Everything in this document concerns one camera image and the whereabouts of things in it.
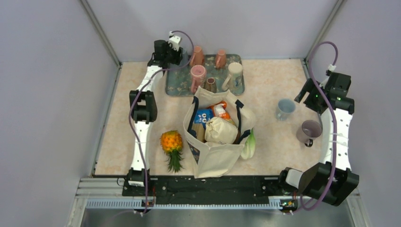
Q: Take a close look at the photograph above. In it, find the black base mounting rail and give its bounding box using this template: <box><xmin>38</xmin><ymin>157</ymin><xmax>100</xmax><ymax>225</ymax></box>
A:
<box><xmin>122</xmin><ymin>175</ymin><xmax>300</xmax><ymax>205</ymax></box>

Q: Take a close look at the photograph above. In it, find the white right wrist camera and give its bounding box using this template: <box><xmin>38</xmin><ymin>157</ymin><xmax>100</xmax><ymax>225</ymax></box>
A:
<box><xmin>319</xmin><ymin>64</ymin><xmax>336</xmax><ymax>88</ymax></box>

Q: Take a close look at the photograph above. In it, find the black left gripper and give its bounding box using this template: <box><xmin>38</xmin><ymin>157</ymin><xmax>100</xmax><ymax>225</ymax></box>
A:
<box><xmin>164</xmin><ymin>41</ymin><xmax>183</xmax><ymax>66</ymax></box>

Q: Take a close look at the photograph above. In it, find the salmon pink mug right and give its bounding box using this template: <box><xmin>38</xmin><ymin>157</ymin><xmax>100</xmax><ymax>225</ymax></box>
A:
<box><xmin>215</xmin><ymin>49</ymin><xmax>227</xmax><ymax>69</ymax></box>

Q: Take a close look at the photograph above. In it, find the salmon pink mug left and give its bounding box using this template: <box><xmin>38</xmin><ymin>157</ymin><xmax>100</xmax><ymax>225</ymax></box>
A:
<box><xmin>189</xmin><ymin>45</ymin><xmax>205</xmax><ymax>67</ymax></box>

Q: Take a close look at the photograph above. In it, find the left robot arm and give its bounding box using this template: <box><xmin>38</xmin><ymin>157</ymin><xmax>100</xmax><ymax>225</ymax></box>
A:
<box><xmin>127</xmin><ymin>37</ymin><xmax>183</xmax><ymax>195</ymax></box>

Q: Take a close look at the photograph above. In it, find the light blue mug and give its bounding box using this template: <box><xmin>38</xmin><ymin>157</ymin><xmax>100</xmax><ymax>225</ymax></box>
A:
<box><xmin>275</xmin><ymin>98</ymin><xmax>296</xmax><ymax>121</ymax></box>

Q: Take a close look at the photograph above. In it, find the pineapple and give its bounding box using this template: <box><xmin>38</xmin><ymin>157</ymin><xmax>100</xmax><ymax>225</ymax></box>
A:
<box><xmin>160</xmin><ymin>130</ymin><xmax>183</xmax><ymax>173</ymax></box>

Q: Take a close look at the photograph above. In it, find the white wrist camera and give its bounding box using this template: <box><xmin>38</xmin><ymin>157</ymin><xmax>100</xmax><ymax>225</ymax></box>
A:
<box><xmin>319</xmin><ymin>64</ymin><xmax>336</xmax><ymax>88</ymax></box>
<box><xmin>167</xmin><ymin>31</ymin><xmax>182</xmax><ymax>52</ymax></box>

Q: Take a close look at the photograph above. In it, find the cream dragon print mug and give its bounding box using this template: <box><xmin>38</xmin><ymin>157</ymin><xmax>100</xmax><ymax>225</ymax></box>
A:
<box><xmin>221</xmin><ymin>62</ymin><xmax>243</xmax><ymax>90</ymax></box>

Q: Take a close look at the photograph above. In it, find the brown striped mug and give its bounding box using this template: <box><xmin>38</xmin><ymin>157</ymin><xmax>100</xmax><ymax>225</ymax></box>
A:
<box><xmin>204</xmin><ymin>77</ymin><xmax>217</xmax><ymax>93</ymax></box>

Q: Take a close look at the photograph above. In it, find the green romaine lettuce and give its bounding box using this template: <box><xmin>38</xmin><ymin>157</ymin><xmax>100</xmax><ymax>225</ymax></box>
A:
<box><xmin>241</xmin><ymin>129</ymin><xmax>256</xmax><ymax>160</ymax></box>

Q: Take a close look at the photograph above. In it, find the cream paper wrapped package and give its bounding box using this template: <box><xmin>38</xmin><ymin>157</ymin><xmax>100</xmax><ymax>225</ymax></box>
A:
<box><xmin>205</xmin><ymin>117</ymin><xmax>238</xmax><ymax>144</ymax></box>

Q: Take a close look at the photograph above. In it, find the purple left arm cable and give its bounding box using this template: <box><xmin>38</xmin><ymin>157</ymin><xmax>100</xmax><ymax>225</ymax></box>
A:
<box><xmin>128</xmin><ymin>30</ymin><xmax>195</xmax><ymax>217</ymax></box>

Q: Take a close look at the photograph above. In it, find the blue cookie snack bag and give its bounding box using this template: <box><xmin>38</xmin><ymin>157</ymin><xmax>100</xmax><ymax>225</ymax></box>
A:
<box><xmin>193</xmin><ymin>108</ymin><xmax>214</xmax><ymax>129</ymax></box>

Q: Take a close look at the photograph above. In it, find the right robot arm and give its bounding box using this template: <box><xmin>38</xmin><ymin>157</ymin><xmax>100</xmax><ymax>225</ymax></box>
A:
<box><xmin>277</xmin><ymin>70</ymin><xmax>359</xmax><ymax>206</ymax></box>

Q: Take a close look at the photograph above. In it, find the teal floral serving tray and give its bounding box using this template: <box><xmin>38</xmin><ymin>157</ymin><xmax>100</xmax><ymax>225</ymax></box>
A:
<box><xmin>165</xmin><ymin>53</ymin><xmax>245</xmax><ymax>97</ymax></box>

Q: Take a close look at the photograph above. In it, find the white ceramic mug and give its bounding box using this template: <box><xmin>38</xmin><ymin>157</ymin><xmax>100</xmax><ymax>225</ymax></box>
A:
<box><xmin>179</xmin><ymin>48</ymin><xmax>189</xmax><ymax>67</ymax></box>

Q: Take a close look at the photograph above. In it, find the orange snack packet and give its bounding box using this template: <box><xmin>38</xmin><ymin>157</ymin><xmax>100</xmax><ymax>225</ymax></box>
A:
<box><xmin>208</xmin><ymin>101</ymin><xmax>235</xmax><ymax>125</ymax></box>

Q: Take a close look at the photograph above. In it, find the mauve purple mug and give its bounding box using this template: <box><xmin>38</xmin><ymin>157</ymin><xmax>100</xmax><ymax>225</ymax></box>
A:
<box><xmin>296</xmin><ymin>120</ymin><xmax>323</xmax><ymax>148</ymax></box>

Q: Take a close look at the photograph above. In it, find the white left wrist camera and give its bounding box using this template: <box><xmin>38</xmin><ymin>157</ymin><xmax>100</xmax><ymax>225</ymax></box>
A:
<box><xmin>167</xmin><ymin>31</ymin><xmax>182</xmax><ymax>52</ymax></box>

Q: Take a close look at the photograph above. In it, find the cream canvas tote bag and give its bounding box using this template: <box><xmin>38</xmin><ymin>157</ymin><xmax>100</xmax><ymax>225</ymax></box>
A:
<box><xmin>183</xmin><ymin>88</ymin><xmax>257</xmax><ymax>178</ymax></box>

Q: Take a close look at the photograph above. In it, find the pink patterned mug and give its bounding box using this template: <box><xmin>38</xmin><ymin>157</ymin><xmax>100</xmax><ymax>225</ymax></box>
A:
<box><xmin>190</xmin><ymin>65</ymin><xmax>207</xmax><ymax>94</ymax></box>

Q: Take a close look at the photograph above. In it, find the salmon pink mug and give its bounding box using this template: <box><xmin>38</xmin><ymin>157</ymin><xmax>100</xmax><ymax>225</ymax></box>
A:
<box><xmin>189</xmin><ymin>45</ymin><xmax>205</xmax><ymax>67</ymax></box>
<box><xmin>215</xmin><ymin>49</ymin><xmax>227</xmax><ymax>69</ymax></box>

